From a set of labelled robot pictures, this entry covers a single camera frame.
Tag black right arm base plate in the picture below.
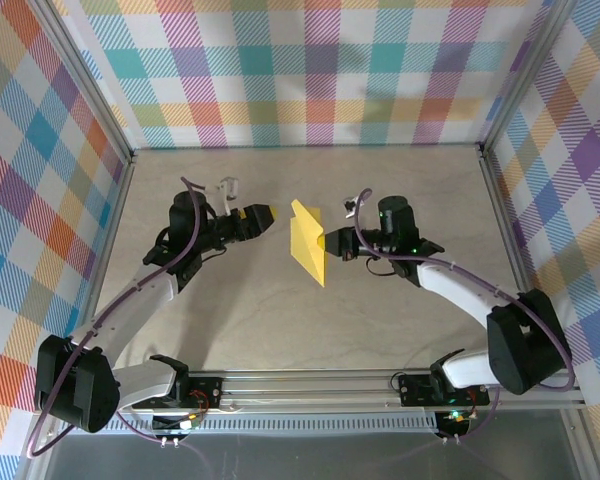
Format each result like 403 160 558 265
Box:
397 372 492 407

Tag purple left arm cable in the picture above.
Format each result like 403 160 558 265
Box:
27 175 216 480

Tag grey slotted cable duct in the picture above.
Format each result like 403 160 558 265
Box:
102 418 439 435

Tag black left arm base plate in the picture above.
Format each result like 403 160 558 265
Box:
129 375 225 409

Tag yellow square paper sheet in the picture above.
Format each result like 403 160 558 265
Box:
289 198 327 289

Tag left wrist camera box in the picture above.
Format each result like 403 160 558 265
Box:
213 176 242 214

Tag grey metal panel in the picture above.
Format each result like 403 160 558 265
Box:
42 433 581 480

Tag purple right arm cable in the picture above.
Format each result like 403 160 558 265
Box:
350 188 576 454

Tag aluminium frame cross rail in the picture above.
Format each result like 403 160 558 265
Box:
112 368 587 414

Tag small black circuit board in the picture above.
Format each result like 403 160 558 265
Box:
437 408 476 435
151 410 204 435

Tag aluminium frame post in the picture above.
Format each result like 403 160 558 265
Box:
27 0 137 169
477 0 579 161

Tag aluminium frame side rail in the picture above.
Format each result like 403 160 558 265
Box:
477 144 554 371
82 149 139 331

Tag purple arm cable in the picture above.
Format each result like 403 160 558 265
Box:
350 188 576 454
27 175 216 480

